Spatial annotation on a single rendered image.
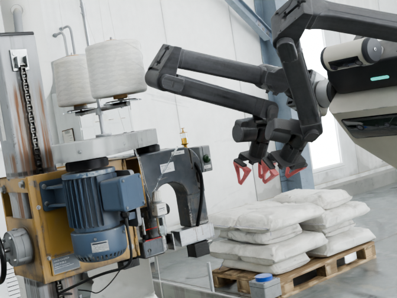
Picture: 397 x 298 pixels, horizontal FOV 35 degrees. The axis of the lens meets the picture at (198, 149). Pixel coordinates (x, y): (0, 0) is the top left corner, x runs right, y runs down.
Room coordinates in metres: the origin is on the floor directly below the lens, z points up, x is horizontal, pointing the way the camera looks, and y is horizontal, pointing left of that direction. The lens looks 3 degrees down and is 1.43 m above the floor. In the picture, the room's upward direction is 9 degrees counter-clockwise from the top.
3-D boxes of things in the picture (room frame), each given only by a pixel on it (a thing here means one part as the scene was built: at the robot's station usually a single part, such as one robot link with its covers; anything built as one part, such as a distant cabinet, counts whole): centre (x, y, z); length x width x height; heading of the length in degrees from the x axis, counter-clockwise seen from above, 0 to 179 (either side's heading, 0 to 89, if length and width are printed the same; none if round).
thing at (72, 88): (2.04, 0.36, 1.61); 0.15 x 0.14 x 0.17; 37
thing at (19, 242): (1.82, 0.57, 1.14); 0.11 x 0.06 x 0.11; 37
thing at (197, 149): (2.18, 0.00, 1.29); 0.08 x 0.05 x 0.09; 37
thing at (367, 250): (5.23, -0.65, 0.07); 1.20 x 0.82 x 0.14; 129
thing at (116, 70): (1.84, 0.20, 1.61); 0.17 x 0.17 x 0.17
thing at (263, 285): (2.13, -0.16, 0.81); 0.08 x 0.08 x 0.06; 37
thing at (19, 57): (1.83, 0.47, 1.68); 0.05 x 0.03 x 0.06; 127
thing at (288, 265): (5.00, -0.39, 0.20); 0.66 x 0.44 x 0.12; 37
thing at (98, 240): (1.74, 0.31, 1.21); 0.15 x 0.15 x 0.25
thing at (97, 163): (1.74, 0.31, 1.35); 0.12 x 0.12 x 0.04
